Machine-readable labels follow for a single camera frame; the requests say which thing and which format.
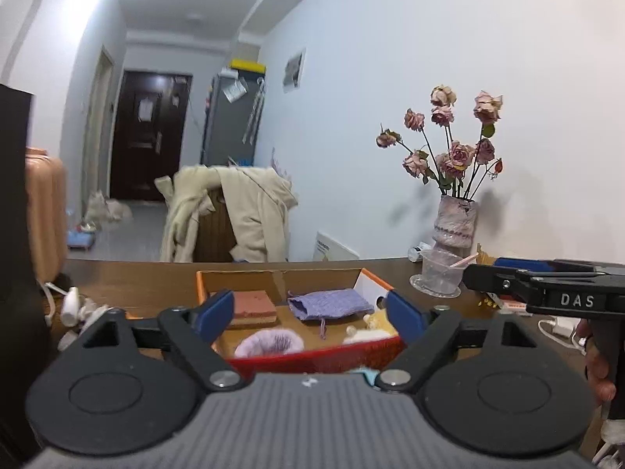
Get orange cardboard box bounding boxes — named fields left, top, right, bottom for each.
left=196, top=268, right=405, bottom=378

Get white charger with cable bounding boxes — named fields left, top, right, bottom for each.
left=38, top=282, right=111, bottom=353

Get wall electrical panel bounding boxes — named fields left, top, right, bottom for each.
left=283, top=49, right=306, bottom=92

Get grey refrigerator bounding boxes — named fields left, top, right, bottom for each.
left=200, top=70, right=265, bottom=166

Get purple fluffy item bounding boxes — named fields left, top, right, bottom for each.
left=234, top=328, right=305, bottom=359

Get brown wooden chair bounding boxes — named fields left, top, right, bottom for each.
left=194, top=188, right=236, bottom=263

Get yellow box on fridge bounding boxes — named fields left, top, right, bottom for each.
left=230, top=58, right=266, bottom=74

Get beige coat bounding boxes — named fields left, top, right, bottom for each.
left=155, top=165, right=298, bottom=263

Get person's right hand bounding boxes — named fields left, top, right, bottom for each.
left=576, top=320, right=616, bottom=405

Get light blue fluffy toy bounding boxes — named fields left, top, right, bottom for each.
left=348, top=366, right=379, bottom=387

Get dried pink roses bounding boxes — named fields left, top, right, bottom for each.
left=375, top=85, right=504, bottom=201

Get pink glass vase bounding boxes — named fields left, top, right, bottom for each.
left=432, top=195, right=479, bottom=257

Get purple knitted pouch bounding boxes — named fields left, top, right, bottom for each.
left=287, top=289, right=375, bottom=321

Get white dog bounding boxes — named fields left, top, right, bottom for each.
left=84, top=191, right=132, bottom=224

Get dark entrance door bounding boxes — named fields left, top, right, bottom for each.
left=109, top=70, right=193, bottom=202

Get yellow fluffy item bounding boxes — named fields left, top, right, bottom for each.
left=363, top=309, right=396, bottom=336

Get blue pet feeder tray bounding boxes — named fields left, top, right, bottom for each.
left=67, top=230, right=96, bottom=250

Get pink suitcase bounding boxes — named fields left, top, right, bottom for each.
left=25, top=147, right=68, bottom=283

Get red and pink box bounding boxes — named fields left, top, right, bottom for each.
left=481, top=292, right=529, bottom=317

